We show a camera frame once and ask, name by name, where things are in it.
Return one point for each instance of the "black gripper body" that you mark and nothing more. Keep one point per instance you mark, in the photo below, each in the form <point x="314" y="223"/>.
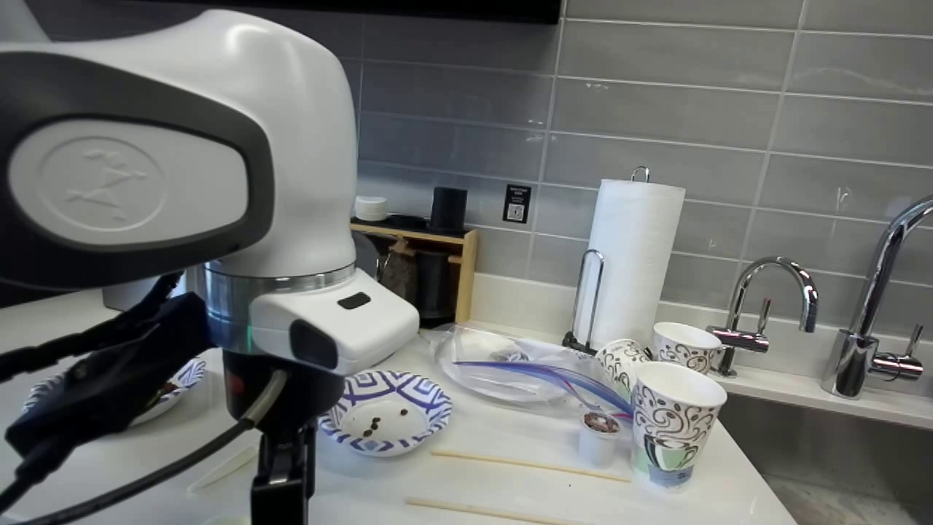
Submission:
<point x="311" y="396"/>

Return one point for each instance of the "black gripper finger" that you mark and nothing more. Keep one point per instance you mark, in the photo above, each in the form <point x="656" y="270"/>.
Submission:
<point x="266" y="486"/>
<point x="298" y="486"/>

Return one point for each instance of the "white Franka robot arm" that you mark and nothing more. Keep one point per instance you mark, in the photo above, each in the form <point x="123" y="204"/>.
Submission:
<point x="146" y="146"/>

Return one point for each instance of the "thin wooden stir stick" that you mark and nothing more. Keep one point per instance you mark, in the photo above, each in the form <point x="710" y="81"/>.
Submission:
<point x="467" y="509"/>
<point x="223" y="470"/>

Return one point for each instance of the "few scattered coffee beans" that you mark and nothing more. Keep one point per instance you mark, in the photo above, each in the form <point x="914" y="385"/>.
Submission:
<point x="374" y="422"/>

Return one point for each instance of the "small white container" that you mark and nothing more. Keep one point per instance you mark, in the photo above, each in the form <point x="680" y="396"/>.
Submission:
<point x="368" y="209"/>

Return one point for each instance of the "clear plastic zip bag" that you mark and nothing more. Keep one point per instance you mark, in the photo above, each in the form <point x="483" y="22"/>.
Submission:
<point x="505" y="366"/>

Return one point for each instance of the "wooden countertop rack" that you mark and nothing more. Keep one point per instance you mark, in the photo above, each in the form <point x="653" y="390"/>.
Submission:
<point x="470" y="279"/>

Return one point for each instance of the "black cylinder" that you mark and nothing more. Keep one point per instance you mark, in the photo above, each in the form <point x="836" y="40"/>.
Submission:
<point x="448" y="209"/>

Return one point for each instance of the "black paper towel holder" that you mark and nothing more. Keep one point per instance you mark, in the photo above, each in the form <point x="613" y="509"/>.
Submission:
<point x="576" y="343"/>

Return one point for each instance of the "small coffee pod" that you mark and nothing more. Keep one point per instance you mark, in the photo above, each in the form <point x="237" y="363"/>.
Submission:
<point x="598" y="441"/>

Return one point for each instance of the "tipped patterned paper cup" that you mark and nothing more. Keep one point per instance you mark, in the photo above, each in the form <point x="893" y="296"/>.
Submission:
<point x="617" y="359"/>

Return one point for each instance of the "white paper towel roll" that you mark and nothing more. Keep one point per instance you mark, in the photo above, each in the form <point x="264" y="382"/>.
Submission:
<point x="627" y="263"/>

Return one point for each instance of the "tall patterned paper cup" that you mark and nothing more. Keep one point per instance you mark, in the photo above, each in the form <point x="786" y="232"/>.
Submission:
<point x="671" y="419"/>

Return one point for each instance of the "short patterned paper cup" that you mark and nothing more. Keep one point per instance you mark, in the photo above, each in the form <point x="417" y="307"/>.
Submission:
<point x="687" y="344"/>

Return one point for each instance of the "black overhead cabinet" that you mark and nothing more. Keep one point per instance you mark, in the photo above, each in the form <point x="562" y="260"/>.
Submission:
<point x="438" y="6"/>

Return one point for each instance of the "small chrome faucet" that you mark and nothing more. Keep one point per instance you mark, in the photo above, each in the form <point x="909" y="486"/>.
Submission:
<point x="739" y="340"/>

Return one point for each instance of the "stainless steel sink basin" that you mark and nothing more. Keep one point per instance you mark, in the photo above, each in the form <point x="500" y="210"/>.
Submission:
<point x="825" y="457"/>

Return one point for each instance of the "large chrome faucet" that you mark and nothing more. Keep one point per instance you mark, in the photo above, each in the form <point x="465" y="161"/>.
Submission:
<point x="856" y="359"/>

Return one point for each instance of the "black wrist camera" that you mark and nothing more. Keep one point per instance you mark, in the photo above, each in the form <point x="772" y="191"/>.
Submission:
<point x="107" y="381"/>

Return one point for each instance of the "black wall plate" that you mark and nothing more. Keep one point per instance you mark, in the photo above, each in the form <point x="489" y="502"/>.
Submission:
<point x="516" y="202"/>

